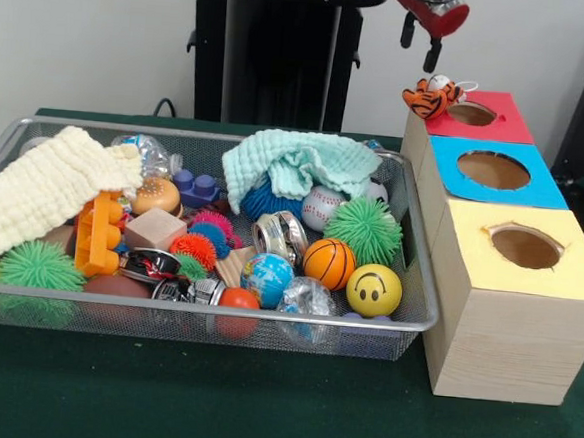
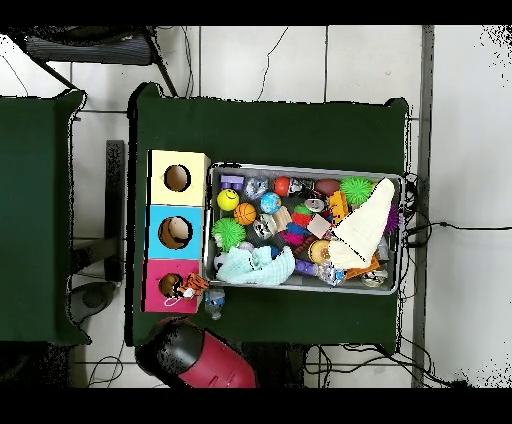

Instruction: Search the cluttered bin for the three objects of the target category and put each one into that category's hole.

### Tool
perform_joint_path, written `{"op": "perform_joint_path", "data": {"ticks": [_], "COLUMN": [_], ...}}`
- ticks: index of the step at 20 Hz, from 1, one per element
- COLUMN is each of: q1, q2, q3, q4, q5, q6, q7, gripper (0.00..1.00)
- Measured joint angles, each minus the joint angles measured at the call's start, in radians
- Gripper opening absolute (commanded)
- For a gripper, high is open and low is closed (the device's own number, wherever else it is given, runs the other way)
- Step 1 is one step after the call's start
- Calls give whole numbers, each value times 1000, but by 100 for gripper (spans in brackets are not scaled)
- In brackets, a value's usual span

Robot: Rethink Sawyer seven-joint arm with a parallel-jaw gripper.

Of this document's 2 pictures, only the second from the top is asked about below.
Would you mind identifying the green spiky rubber ball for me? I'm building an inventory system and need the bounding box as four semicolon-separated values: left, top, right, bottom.
211;217;247;252
340;176;375;206

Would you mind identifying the mint green waffle cloth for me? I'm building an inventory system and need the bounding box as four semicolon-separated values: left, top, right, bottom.
215;245;296;287

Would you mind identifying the orange striped tiger plush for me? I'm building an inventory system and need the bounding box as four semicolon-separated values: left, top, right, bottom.
163;272;210;308

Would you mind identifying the clear plastic bottle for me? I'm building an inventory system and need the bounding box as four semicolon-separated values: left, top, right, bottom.
203;286;226;320

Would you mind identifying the cream waffle cloth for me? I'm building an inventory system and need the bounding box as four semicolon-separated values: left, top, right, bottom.
327;177;396;270

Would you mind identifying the yellow plush duck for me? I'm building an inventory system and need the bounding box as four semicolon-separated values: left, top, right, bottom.
161;275;181;298

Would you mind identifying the clear mesh bin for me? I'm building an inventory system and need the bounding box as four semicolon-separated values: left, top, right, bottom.
202;161;406;296

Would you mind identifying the wooden box with three holes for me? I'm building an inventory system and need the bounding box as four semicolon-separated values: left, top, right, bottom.
140;149;212;315

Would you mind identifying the small orange basketball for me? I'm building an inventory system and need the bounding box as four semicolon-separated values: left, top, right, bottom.
233;202;258;226

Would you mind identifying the blue globe ball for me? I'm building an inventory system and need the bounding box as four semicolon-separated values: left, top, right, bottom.
259;192;283;215

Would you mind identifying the yellow plastic ball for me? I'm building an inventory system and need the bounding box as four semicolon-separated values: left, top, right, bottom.
216;188;241;212

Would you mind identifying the toy hamburger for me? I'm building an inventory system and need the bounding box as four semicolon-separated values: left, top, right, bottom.
307;239;332;264

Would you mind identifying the brown toy football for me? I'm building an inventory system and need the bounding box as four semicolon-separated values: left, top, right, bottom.
314;178;341;197

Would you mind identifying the dark green table cloth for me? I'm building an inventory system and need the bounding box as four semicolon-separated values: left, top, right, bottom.
125;81;411;348

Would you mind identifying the black upright panel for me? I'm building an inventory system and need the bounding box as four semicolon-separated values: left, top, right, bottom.
104;139;126;283

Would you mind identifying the dark round floor base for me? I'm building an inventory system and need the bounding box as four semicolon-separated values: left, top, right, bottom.
65;279;119;326

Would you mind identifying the green cloth side table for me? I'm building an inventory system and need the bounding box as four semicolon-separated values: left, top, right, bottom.
0;89;91;347

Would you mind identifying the black office chair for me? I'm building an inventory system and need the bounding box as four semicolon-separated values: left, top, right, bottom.
11;25;179;97

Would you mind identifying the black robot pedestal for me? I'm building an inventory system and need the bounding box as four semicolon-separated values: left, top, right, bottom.
239;341;309;389

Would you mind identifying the black cable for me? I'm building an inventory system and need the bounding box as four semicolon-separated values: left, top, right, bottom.
403;220;512;237

